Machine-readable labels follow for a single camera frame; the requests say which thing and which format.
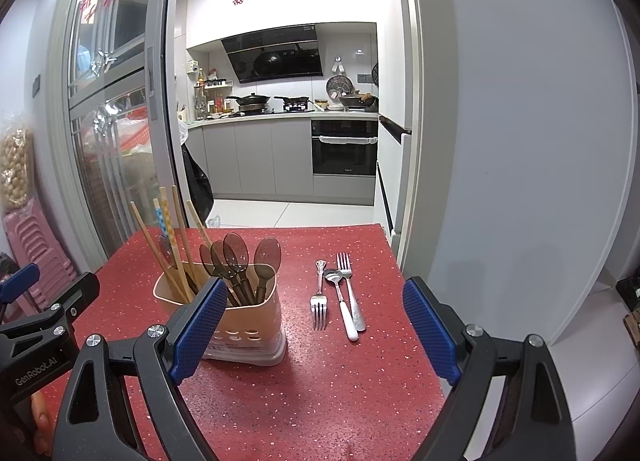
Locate brown translucent spoon black handle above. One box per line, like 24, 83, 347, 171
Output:
199, 243, 241, 307
252, 237, 282, 306
210, 240, 246, 307
222, 232, 253, 306

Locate silver fork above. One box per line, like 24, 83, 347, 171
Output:
310, 260, 329, 331
336, 252, 367, 332

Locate dark cooking pot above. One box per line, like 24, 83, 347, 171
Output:
340, 93, 378, 110

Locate wooden chopstick with patterned end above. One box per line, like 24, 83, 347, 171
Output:
186, 200, 213, 247

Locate person's left hand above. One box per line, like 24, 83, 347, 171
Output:
29, 391, 55, 457

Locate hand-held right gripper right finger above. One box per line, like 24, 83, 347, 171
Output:
402, 277, 588, 461

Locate black range hood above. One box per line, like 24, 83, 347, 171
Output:
221, 25, 323, 85

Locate round metal rack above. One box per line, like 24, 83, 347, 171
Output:
326, 76, 355, 99

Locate black wok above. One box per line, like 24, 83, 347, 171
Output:
225, 93, 271, 112

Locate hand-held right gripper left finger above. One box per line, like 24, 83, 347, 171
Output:
52, 277, 228, 461

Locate grey kitchen cabinets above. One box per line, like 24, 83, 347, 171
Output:
187, 118, 313, 199

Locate bag of round snacks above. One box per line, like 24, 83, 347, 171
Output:
0, 128, 33, 209

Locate beige cutlery holder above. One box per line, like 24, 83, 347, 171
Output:
152, 262, 288, 368

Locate black built-in oven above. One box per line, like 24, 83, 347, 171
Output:
311, 120, 379, 176

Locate group of condiment bottles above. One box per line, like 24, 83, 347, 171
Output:
192, 68, 233, 119

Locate white refrigerator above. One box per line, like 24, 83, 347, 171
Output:
372, 0, 418, 247

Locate stack of pink stools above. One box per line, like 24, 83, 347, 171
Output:
2, 203, 78, 312

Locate blue patterned chopstick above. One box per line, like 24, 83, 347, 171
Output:
152, 197, 183, 292

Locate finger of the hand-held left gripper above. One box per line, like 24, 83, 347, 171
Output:
49, 272, 101, 337
0, 263, 41, 322

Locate black garbage bag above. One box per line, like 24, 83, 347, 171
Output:
181, 143, 215, 224

